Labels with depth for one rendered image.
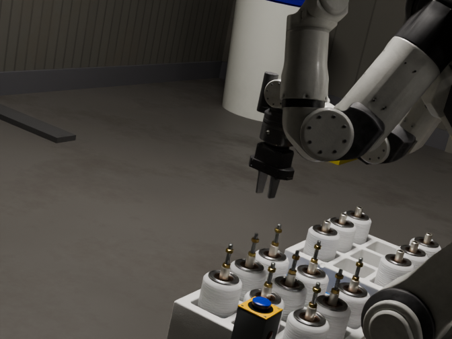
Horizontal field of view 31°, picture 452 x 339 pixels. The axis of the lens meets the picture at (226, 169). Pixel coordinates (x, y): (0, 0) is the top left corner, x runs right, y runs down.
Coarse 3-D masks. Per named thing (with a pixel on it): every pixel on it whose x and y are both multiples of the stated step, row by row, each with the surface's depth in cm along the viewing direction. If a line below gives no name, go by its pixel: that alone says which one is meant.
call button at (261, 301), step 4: (252, 300) 166; (256, 300) 165; (260, 300) 166; (264, 300) 166; (268, 300) 167; (256, 304) 164; (260, 304) 164; (264, 304) 164; (268, 304) 165; (256, 308) 165; (260, 308) 165; (264, 308) 164; (268, 308) 165
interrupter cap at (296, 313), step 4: (296, 312) 181; (300, 312) 182; (304, 312) 182; (316, 312) 183; (296, 316) 179; (300, 316) 180; (304, 316) 181; (316, 316) 181; (320, 316) 182; (300, 320) 177; (304, 320) 178; (308, 320) 179; (316, 320) 180; (320, 320) 180; (324, 320) 180; (304, 324) 177; (308, 324) 177; (312, 324) 177; (316, 324) 178; (320, 324) 178; (324, 324) 179
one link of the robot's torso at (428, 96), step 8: (448, 64) 130; (448, 72) 130; (440, 80) 130; (448, 80) 130; (432, 88) 132; (440, 88) 131; (448, 88) 132; (424, 96) 134; (432, 96) 133; (440, 96) 133; (448, 96) 133; (432, 104) 134; (440, 104) 134; (448, 104) 134; (432, 112) 136; (440, 112) 136; (448, 112) 135; (448, 120) 136; (448, 128) 137
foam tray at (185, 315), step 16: (176, 304) 191; (192, 304) 191; (176, 320) 191; (192, 320) 189; (208, 320) 186; (224, 320) 186; (176, 336) 192; (192, 336) 189; (208, 336) 187; (224, 336) 184; (352, 336) 192
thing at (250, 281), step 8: (232, 264) 201; (232, 272) 199; (240, 272) 198; (248, 272) 198; (264, 272) 200; (248, 280) 197; (256, 280) 198; (264, 280) 201; (248, 288) 198; (256, 288) 199; (240, 296) 199
